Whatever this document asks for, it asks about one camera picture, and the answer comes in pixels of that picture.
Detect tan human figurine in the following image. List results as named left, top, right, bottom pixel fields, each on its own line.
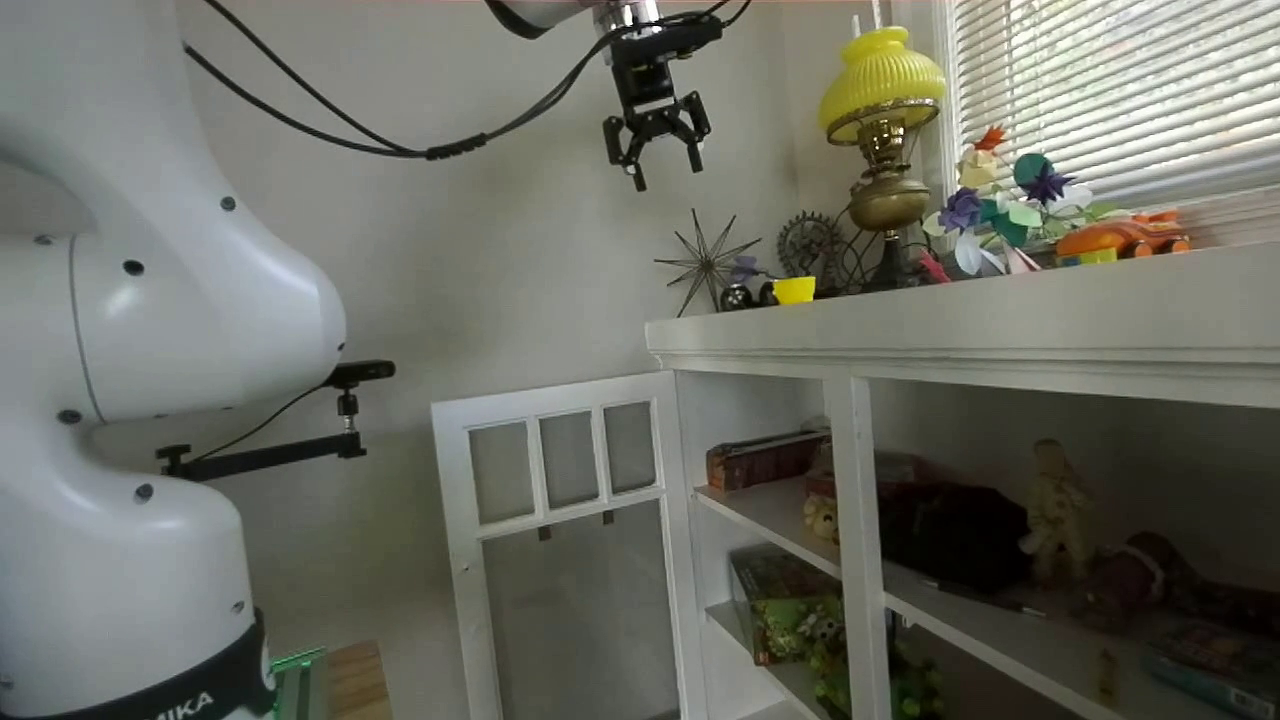
left=1021, top=434, right=1098, bottom=593

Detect thin upright frame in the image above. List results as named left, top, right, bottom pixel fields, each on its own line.
left=263, top=643, right=327, bottom=720

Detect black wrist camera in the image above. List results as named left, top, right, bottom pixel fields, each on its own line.
left=646, top=4, right=732, bottom=61

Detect round gear-shaped ornament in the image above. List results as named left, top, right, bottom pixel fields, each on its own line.
left=771, top=208, right=858, bottom=300

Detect metal starburst ornament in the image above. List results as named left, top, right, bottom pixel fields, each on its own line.
left=650, top=202, right=768, bottom=321

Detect black bulky bag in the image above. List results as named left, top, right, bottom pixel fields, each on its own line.
left=877, top=450, right=1039, bottom=600

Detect black stereo camera bar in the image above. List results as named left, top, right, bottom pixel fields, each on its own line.
left=314, top=356, right=401, bottom=397

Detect white window blinds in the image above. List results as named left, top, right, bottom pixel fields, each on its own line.
left=942, top=0, right=1280, bottom=210

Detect yellow bunny plush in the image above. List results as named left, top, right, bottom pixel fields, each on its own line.
left=795, top=468, right=842, bottom=543

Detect teal flat book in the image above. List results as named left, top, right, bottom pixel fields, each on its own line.
left=1139, top=621, right=1280, bottom=720

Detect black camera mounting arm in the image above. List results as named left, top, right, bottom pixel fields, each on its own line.
left=152, top=388, right=370, bottom=485

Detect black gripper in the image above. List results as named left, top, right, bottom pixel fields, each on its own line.
left=599, top=25, right=718, bottom=197

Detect brown stuffed animal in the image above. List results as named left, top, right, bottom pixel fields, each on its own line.
left=1075, top=527, right=1280, bottom=639

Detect orange toy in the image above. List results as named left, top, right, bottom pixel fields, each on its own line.
left=1051, top=208, right=1200, bottom=267

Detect wooden crate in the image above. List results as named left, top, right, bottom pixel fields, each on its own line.
left=314, top=639, right=401, bottom=720

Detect yellow shade brass oil lamp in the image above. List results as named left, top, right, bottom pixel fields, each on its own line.
left=815, top=0, right=952, bottom=293

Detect small yellowish figurine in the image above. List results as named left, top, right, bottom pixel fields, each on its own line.
left=1092, top=643, right=1126, bottom=712

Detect green leafy toy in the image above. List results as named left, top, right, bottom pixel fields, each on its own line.
left=812, top=634, right=952, bottom=720

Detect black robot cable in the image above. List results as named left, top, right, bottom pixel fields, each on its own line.
left=180, top=0, right=756, bottom=165

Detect white cabinet door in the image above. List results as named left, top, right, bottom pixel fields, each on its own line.
left=429, top=373, right=712, bottom=720

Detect green printed toy box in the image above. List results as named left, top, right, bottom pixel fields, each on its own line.
left=723, top=543, right=852, bottom=672

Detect white cabinet with shelves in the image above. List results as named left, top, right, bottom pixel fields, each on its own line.
left=641, top=236, right=1280, bottom=720

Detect small black toy car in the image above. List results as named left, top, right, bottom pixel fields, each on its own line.
left=717, top=271, right=779, bottom=312

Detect small yellow bowl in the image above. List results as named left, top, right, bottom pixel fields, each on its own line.
left=768, top=271, right=818, bottom=312

